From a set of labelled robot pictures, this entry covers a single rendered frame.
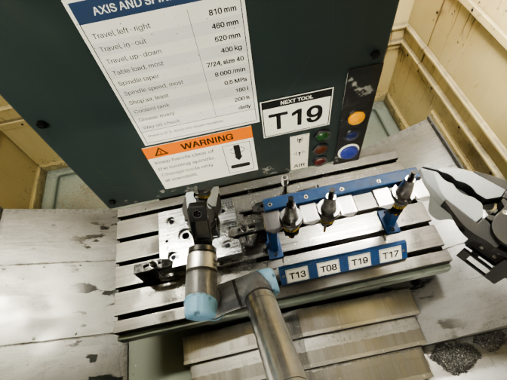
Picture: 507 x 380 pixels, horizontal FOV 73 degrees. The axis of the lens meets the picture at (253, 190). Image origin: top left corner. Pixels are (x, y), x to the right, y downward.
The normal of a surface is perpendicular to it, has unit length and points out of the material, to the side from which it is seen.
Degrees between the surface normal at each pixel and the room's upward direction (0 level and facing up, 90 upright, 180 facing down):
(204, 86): 90
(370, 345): 8
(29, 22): 90
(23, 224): 24
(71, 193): 0
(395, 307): 8
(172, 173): 90
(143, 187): 90
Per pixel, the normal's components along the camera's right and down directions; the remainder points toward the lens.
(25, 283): 0.30, -0.57
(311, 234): -0.10, -0.53
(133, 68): 0.18, 0.82
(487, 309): -0.49, -0.40
